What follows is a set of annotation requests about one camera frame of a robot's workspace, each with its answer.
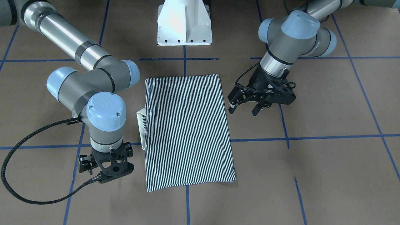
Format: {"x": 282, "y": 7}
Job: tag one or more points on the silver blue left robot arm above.
{"x": 298, "y": 34}

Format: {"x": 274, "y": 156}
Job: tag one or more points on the blue tape line far crosswise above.
{"x": 197, "y": 58}

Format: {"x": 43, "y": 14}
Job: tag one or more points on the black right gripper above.
{"x": 85, "y": 162}

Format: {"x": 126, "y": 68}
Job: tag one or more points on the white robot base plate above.
{"x": 184, "y": 23}

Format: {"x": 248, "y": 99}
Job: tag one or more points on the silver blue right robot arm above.
{"x": 90, "y": 96}

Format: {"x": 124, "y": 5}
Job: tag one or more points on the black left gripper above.
{"x": 259, "y": 79}

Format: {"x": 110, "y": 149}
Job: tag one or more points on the blue tape line crosswise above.
{"x": 197, "y": 58}
{"x": 232, "y": 140}

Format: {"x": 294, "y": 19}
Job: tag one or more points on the blue tape line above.
{"x": 365, "y": 93}

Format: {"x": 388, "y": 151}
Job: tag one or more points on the blue tape line lengthwise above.
{"x": 83, "y": 200}
{"x": 282, "y": 118}

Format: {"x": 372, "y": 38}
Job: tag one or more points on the blue white striped polo shirt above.
{"x": 184, "y": 132}

